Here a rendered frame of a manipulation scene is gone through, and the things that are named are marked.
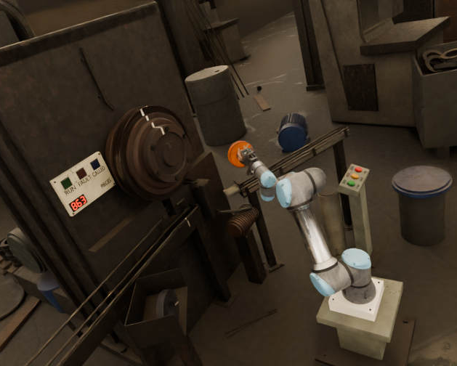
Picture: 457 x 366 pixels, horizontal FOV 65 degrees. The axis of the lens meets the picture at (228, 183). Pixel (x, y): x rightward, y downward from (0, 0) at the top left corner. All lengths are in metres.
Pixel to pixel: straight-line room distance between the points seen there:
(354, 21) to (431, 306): 2.70
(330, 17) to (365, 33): 0.39
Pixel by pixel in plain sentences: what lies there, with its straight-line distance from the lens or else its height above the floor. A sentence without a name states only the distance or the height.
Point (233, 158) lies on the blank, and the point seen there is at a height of 0.87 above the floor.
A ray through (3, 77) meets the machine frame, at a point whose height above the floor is 1.66.
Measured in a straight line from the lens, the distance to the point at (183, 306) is 1.65.
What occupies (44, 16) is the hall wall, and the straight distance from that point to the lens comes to 8.80.
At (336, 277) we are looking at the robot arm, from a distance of 1.62.
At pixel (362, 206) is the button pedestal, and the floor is 0.42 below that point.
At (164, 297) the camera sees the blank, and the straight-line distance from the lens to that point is 1.51.
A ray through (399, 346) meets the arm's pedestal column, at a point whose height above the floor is 0.02.
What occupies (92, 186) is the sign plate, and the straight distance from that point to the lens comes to 1.74.
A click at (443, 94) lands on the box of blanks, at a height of 0.57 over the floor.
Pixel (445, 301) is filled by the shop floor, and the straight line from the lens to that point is 2.30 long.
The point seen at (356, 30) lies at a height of 1.01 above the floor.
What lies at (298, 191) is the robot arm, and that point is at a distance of 1.52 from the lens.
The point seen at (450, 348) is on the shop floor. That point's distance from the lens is 2.12.
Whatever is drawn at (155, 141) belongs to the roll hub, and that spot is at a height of 1.21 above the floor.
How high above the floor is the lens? 1.72
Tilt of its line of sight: 28 degrees down
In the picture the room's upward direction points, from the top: 18 degrees counter-clockwise
